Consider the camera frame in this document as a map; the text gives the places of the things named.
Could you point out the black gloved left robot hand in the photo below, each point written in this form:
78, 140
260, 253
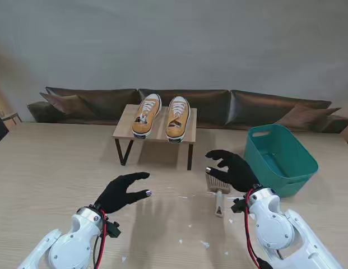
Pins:
115, 196

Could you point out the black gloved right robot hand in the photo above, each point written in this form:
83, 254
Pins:
238, 173

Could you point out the beige hand brush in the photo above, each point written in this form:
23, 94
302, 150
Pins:
219, 201

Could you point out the yellow canvas sneaker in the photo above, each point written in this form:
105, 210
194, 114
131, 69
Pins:
178, 120
147, 117

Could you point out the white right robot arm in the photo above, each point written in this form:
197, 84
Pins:
271, 224

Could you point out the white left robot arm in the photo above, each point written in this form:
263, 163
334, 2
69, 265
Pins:
67, 246

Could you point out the teal plastic basin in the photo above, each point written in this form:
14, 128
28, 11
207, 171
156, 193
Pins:
277, 165

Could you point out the brown leather sofa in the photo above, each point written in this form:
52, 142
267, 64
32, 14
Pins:
213, 106

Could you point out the small wooden stand black legs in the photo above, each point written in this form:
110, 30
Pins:
159, 129

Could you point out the brown cushion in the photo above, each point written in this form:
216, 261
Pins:
70, 105
305, 116

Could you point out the small background side table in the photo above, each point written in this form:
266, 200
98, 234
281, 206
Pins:
9, 115

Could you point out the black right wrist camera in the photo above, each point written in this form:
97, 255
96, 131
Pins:
238, 206

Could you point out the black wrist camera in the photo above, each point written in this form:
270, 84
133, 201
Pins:
238, 206
113, 229

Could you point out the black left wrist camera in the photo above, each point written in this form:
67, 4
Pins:
113, 229

